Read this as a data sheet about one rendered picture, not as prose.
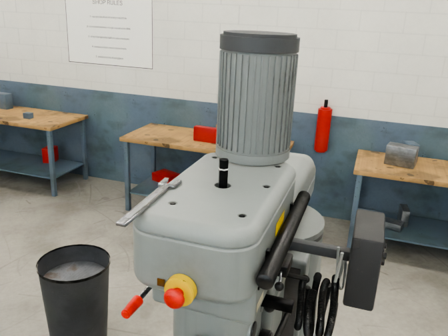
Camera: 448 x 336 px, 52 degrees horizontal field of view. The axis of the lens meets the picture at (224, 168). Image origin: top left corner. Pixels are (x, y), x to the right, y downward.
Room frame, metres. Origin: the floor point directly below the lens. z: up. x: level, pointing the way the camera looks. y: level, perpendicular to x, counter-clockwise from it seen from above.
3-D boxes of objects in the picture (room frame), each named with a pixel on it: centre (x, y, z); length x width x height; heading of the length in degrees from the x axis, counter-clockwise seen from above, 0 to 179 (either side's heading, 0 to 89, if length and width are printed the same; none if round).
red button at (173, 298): (0.72, 0.08, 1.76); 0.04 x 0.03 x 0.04; 72
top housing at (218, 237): (0.98, 0.00, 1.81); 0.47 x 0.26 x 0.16; 162
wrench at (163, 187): (0.85, 0.15, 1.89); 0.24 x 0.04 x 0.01; 164
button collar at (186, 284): (0.74, 0.07, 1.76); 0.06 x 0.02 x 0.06; 72
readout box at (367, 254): (1.15, -0.41, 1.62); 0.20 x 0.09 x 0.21; 162
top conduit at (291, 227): (0.95, -0.15, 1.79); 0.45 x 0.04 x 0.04; 162
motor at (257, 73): (1.20, -0.08, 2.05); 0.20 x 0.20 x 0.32
